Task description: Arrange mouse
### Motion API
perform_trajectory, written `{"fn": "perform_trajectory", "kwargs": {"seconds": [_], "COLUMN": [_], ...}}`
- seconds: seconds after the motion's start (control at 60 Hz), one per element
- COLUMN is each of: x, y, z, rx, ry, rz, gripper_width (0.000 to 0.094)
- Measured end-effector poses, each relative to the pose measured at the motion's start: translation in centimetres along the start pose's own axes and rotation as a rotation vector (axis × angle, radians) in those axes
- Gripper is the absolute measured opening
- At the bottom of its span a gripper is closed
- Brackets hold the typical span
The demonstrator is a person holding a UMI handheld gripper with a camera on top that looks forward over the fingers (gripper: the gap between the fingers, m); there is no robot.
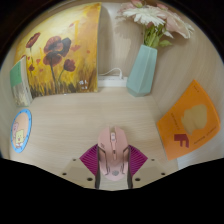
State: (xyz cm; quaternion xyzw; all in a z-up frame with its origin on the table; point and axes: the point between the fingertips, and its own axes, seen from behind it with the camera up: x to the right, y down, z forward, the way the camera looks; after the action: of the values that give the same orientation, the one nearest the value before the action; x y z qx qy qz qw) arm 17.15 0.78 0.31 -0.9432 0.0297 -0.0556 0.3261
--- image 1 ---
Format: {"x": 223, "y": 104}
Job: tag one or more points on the yellow poppy flower painting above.
{"x": 63, "y": 50}

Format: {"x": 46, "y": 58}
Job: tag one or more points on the orange cover book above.
{"x": 191, "y": 121}

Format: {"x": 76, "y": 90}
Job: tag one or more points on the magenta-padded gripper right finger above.
{"x": 137, "y": 160}

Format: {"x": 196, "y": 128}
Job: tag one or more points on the pink and white flower bouquet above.
{"x": 153, "y": 15}

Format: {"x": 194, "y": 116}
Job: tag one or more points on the teal faceted vase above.
{"x": 141, "y": 73}

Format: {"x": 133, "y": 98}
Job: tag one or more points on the green cover book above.
{"x": 18, "y": 80}

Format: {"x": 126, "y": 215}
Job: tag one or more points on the white power strip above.
{"x": 111, "y": 82}

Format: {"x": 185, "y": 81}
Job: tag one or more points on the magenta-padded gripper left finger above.
{"x": 88, "y": 160}

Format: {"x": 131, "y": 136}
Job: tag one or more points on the round blue-rimmed cartoon mouse pad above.
{"x": 20, "y": 131}

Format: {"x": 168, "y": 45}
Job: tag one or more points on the pink computer mouse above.
{"x": 112, "y": 153}

